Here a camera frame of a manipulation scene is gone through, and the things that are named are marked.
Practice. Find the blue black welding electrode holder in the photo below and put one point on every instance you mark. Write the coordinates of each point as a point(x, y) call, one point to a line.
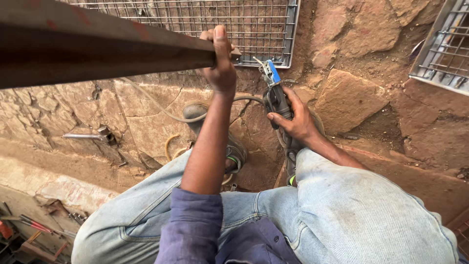
point(276, 99)

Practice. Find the person's light blue jeans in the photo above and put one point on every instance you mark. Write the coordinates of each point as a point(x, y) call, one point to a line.
point(348, 220)

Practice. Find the person's right hand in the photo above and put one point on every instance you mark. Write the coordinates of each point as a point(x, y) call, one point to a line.
point(302, 124)

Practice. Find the person's left hand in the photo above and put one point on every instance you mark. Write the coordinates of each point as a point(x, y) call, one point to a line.
point(221, 75)

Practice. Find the steel hammer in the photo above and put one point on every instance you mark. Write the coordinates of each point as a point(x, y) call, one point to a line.
point(104, 135)

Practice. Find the heap of tools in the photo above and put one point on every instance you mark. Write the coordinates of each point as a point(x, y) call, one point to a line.
point(29, 234)

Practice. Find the small grey metal piece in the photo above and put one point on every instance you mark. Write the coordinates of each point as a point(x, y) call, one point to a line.
point(350, 136)

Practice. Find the person's purple shirt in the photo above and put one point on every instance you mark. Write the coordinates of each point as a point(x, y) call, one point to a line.
point(198, 231)

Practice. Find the person's grey left shoe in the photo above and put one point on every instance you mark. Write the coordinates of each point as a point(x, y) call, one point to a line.
point(234, 150)

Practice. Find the red metal grille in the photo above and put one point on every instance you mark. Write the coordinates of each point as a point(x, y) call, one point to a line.
point(461, 234)

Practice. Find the welding electrode rod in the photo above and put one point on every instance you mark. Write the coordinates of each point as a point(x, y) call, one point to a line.
point(258, 61)

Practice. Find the rusty steel bar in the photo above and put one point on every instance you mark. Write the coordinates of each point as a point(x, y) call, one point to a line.
point(91, 44)

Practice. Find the person's grey shoe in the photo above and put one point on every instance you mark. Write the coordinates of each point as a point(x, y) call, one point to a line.
point(291, 161)
point(234, 150)

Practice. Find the person's grey right shoe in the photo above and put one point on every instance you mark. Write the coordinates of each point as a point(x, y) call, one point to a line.
point(291, 161)

